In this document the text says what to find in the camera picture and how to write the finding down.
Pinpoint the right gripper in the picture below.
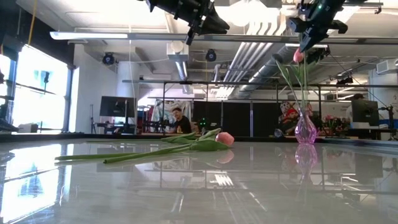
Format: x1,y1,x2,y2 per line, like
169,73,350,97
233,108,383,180
287,0,348,52

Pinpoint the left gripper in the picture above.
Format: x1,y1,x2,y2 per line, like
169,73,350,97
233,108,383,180
145,0,230,46

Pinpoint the pink artificial tulip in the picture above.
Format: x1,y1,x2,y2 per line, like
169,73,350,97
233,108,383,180
103,131,235,165
292,48,308,125

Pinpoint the green tulip stem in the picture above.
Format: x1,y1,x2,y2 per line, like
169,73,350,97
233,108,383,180
55,127,222,162

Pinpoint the purple glass vase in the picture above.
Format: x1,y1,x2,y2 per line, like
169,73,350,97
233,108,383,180
294,106,318,145

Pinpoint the person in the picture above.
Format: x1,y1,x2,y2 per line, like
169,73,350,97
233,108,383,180
172,107,193,134
345,93,367,124

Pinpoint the colourful cartoon banner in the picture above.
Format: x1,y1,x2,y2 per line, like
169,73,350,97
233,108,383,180
279,101,313,125

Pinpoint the pink flower bouquet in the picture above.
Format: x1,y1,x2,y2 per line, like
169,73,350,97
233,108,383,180
323,114,343,128

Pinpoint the black computer monitor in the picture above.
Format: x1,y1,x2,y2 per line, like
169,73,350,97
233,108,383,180
99,96,137,118
351,99,381,127

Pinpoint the black partition panel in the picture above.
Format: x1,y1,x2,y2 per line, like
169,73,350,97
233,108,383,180
192,101,280,138

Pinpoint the ceiling light bar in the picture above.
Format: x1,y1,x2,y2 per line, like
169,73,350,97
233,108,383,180
49,30,130,40

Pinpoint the grey ceiling duct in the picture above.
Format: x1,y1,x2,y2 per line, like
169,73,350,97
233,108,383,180
236,46,299,99

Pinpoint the white wall air unit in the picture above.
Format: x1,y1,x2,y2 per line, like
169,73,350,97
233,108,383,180
376,58,398,75

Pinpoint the colourful wall banner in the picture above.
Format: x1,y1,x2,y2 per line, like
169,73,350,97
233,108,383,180
150,99,192,125

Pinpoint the yellow cable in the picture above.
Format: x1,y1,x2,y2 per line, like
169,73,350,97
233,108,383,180
27,0,38,46

